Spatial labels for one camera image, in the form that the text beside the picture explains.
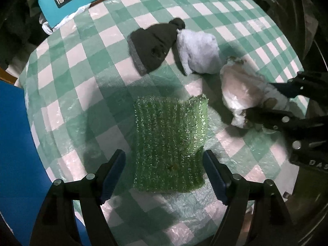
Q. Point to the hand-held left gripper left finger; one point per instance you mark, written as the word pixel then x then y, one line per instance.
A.
pixel 112 176

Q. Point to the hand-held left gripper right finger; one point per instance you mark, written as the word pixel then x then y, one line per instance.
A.
pixel 216 176

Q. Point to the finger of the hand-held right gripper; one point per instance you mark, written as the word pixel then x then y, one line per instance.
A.
pixel 307 84
pixel 281 120

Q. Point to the green bubble wrap sheet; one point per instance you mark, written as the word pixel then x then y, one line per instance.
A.
pixel 169 138

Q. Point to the cardboard box blue outside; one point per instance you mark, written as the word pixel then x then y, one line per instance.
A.
pixel 20 146

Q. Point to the green checkered tablecloth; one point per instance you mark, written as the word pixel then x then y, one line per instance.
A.
pixel 76 82

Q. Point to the light blue fluffy cloth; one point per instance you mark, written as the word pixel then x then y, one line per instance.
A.
pixel 199 51

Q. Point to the dark knit beanie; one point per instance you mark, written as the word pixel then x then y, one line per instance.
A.
pixel 153 41

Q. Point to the white plastic bag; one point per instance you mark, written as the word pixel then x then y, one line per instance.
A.
pixel 47 27

